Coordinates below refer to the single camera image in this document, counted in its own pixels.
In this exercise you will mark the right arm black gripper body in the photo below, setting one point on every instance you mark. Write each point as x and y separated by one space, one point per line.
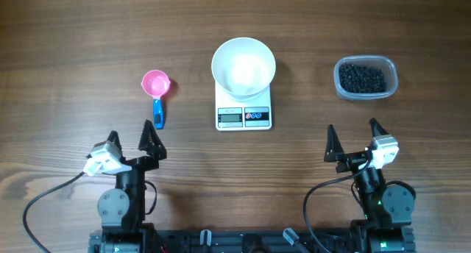
369 182

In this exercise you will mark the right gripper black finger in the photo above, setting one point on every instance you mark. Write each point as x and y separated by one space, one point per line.
377 129
334 151

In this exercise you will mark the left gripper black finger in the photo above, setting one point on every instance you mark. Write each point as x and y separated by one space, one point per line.
112 143
151 143

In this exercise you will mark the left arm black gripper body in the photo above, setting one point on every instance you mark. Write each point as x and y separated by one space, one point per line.
136 179

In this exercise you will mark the pink scoop with blue handle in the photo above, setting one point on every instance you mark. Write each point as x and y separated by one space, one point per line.
156 84

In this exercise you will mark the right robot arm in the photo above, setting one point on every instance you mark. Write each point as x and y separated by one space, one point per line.
387 206

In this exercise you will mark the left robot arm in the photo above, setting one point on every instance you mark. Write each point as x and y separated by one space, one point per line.
122 208

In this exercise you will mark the white digital kitchen scale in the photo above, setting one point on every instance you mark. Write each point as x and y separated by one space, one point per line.
242 114

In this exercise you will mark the white bowl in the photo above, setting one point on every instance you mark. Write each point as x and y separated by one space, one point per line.
243 67

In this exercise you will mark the black beans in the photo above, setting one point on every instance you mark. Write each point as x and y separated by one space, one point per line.
362 79

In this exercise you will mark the clear plastic container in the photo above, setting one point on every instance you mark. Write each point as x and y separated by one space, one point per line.
381 62

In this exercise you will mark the right arm white wrist camera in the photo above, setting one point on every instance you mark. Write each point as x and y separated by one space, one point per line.
382 150

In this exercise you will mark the arm white wrist camera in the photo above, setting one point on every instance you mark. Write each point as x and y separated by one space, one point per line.
382 150
105 158

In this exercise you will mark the left arm white wrist camera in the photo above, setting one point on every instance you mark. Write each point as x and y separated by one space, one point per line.
105 158

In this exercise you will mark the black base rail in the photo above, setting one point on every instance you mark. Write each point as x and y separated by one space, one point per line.
327 240

